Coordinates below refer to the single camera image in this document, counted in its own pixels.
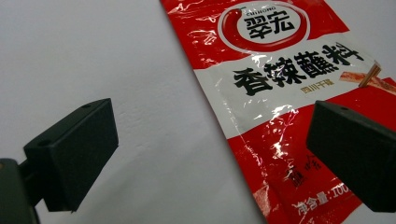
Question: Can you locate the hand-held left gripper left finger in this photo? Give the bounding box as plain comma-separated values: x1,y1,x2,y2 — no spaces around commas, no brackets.
18,98,120,214

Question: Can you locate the red and white seasoning packet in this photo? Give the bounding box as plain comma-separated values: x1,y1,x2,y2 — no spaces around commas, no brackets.
160,0,396,224

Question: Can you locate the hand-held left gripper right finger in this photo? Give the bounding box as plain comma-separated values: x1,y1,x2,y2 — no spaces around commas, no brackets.
305,100,396,214

